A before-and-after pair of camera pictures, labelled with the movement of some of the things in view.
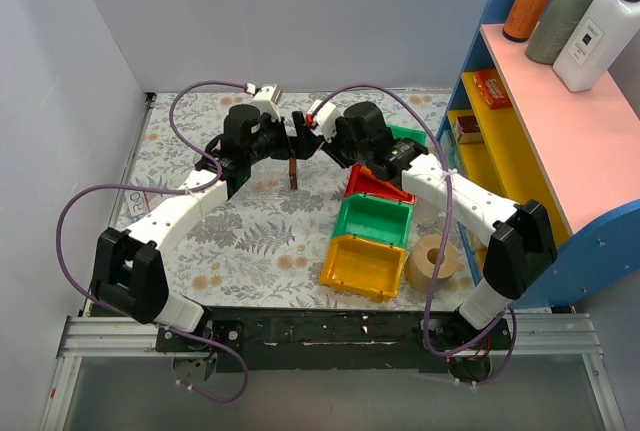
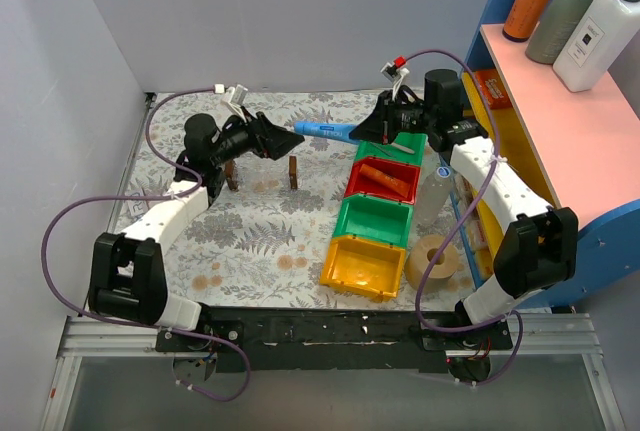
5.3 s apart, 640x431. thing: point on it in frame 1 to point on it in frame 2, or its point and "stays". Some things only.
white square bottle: x=604 y=27 stays
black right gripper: x=327 y=146 to x=386 y=118
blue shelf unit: x=511 y=125 stays
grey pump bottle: x=562 y=10 stays
